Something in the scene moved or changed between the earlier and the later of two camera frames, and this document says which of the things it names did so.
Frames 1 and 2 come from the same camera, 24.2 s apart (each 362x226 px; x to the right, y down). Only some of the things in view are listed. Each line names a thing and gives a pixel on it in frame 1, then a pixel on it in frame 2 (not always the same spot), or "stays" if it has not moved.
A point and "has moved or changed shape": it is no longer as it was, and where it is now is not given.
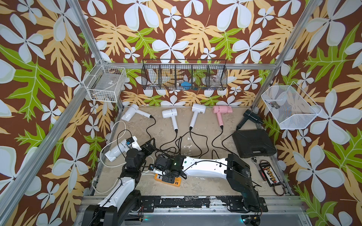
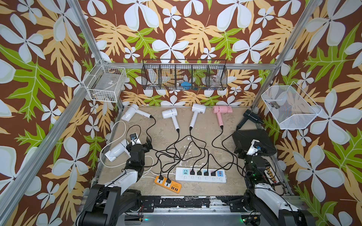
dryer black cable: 190,128 has moved or changed shape
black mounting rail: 230,203 stays
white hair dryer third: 196,108 stays
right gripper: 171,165 -> 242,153
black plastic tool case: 253,142 stays
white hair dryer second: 172,112 stays
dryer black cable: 176,132 has moved or changed shape
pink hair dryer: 218,109 stays
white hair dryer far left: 132,110 stays
